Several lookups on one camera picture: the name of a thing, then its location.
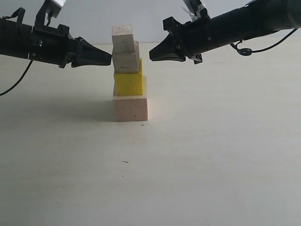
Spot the yellow cube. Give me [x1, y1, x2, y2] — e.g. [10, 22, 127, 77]
[114, 58, 144, 96]

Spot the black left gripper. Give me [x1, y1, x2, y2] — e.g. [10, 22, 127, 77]
[29, 24, 111, 68]

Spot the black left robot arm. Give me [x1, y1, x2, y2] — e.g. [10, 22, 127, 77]
[0, 7, 112, 68]

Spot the medium wooden cube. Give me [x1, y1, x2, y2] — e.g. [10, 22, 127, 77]
[112, 40, 140, 73]

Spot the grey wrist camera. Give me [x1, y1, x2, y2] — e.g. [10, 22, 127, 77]
[34, 0, 67, 26]
[183, 0, 211, 22]

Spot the small pale wooden cube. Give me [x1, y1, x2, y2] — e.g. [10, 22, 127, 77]
[111, 24, 135, 54]

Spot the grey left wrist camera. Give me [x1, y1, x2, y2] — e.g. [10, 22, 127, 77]
[34, 0, 67, 26]

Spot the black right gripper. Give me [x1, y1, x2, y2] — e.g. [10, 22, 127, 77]
[149, 16, 212, 64]

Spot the large pale wooden cube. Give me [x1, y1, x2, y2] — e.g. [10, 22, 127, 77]
[112, 76, 148, 122]

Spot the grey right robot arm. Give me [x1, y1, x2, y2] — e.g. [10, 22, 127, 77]
[149, 0, 301, 64]

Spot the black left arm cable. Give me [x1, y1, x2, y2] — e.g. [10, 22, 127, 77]
[0, 60, 33, 96]

